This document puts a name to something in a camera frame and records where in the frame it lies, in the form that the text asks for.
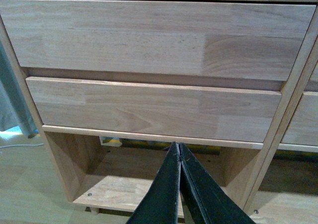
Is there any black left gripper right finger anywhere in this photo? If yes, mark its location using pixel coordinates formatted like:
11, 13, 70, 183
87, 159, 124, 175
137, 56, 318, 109
179, 143, 254, 224

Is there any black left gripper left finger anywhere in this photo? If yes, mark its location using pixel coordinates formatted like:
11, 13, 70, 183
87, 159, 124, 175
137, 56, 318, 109
127, 142, 181, 224

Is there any lower wooden drawer front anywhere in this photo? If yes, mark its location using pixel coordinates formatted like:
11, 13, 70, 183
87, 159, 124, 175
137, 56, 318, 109
26, 77, 281, 142

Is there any wooden drawer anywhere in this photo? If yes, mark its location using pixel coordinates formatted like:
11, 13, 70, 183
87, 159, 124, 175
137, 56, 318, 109
0, 0, 315, 81
26, 77, 281, 142

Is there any light wooden bookshelf cabinet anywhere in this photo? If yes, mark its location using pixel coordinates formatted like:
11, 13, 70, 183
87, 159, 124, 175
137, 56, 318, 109
0, 0, 318, 213

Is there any upper wooden drawer front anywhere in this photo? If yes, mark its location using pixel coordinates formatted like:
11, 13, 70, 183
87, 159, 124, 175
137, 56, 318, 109
0, 0, 315, 81

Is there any grey curtain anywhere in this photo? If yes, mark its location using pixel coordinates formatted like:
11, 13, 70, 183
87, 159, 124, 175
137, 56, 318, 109
0, 46, 37, 136

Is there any white cable on floor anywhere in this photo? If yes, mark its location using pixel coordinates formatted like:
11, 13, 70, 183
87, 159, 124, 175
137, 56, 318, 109
0, 143, 45, 149

